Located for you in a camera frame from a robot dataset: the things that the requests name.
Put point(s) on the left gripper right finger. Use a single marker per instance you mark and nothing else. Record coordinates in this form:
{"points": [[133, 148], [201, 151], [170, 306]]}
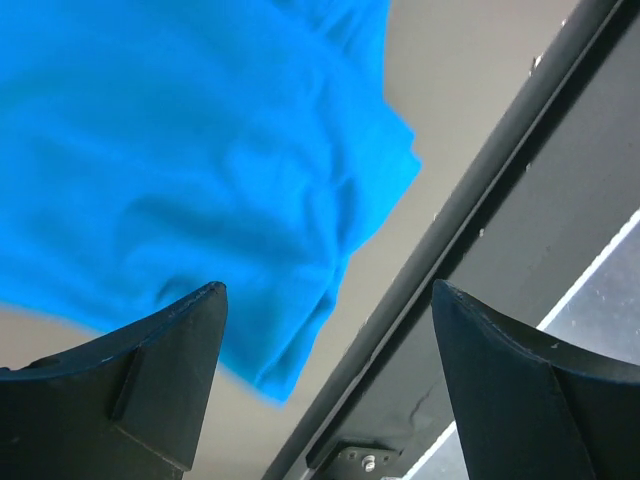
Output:
{"points": [[528, 405]]}

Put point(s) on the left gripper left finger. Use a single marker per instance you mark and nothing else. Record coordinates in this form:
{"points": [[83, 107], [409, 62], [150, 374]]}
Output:
{"points": [[127, 405]]}

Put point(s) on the blue t-shirt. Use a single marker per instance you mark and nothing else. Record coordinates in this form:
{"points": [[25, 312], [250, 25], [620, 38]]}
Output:
{"points": [[150, 147]]}

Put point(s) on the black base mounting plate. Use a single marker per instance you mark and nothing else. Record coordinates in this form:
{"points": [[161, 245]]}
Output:
{"points": [[555, 181]]}

